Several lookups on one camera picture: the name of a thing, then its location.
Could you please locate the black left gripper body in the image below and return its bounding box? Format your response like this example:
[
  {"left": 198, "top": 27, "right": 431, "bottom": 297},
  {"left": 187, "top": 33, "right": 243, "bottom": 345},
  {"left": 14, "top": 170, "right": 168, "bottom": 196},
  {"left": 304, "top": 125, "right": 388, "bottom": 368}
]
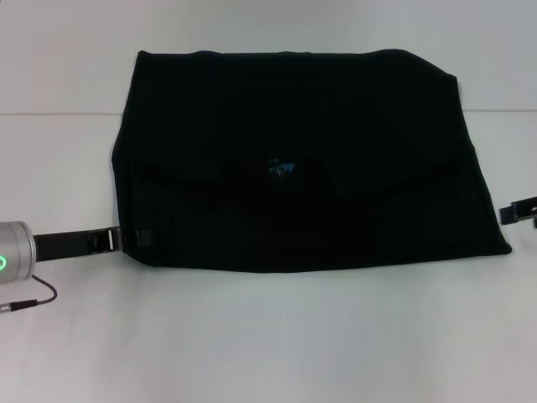
[{"left": 32, "top": 228, "right": 91, "bottom": 264}]

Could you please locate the black shirt with FREE print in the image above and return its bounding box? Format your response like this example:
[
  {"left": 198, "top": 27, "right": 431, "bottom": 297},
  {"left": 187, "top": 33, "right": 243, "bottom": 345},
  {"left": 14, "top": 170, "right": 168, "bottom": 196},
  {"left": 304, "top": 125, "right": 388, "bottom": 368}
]
[{"left": 111, "top": 49, "right": 514, "bottom": 275}]

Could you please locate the dark red arm cable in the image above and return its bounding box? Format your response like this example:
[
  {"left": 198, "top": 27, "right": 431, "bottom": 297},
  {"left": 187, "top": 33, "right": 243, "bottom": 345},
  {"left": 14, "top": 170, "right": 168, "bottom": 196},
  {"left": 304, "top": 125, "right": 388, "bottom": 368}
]
[{"left": 0, "top": 274, "right": 58, "bottom": 313}]

